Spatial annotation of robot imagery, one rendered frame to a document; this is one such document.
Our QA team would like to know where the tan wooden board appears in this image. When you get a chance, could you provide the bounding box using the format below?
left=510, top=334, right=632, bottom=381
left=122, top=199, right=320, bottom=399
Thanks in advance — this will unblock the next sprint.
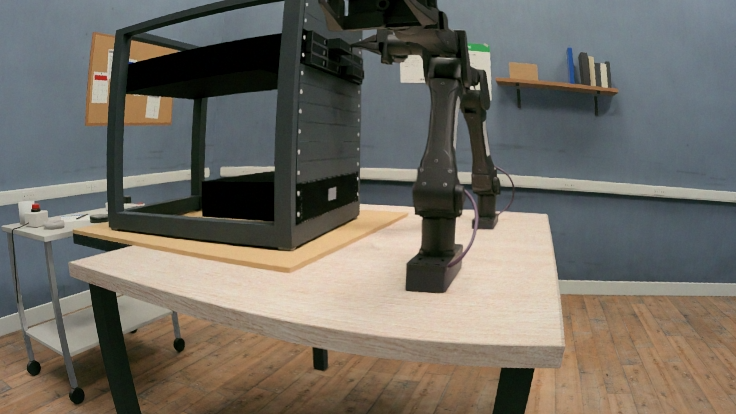
left=73, top=210, right=408, bottom=274

